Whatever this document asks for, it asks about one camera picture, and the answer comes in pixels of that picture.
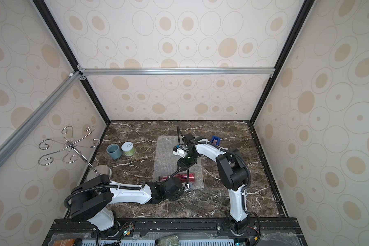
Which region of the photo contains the pink wine bottle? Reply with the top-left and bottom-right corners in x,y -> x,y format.
158,173 -> 195,183

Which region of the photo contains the bubble wrap sheet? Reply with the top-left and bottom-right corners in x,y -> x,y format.
152,136 -> 204,189

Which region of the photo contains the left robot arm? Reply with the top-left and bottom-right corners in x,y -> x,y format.
64,175 -> 186,231

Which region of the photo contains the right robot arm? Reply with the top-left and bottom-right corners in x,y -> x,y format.
173,131 -> 251,234

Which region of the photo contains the blue tape dispenser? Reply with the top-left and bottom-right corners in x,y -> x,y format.
211,135 -> 221,146

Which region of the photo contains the green white tin can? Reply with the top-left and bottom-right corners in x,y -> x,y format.
121,141 -> 136,156

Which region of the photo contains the teal ceramic cup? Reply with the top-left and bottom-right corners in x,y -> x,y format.
106,144 -> 122,159

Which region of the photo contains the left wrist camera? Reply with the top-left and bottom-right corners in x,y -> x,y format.
183,182 -> 193,192

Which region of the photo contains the circuit board with wires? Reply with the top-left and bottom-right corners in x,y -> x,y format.
119,222 -> 134,237

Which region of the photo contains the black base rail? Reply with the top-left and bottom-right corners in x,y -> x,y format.
43,218 -> 307,246

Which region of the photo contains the metal wire glass rack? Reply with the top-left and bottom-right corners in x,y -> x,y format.
38,125 -> 112,180

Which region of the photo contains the horizontal aluminium rail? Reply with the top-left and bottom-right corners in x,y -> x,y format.
81,67 -> 275,76

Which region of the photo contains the diagonal aluminium rail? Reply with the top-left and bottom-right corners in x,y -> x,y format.
0,71 -> 81,168

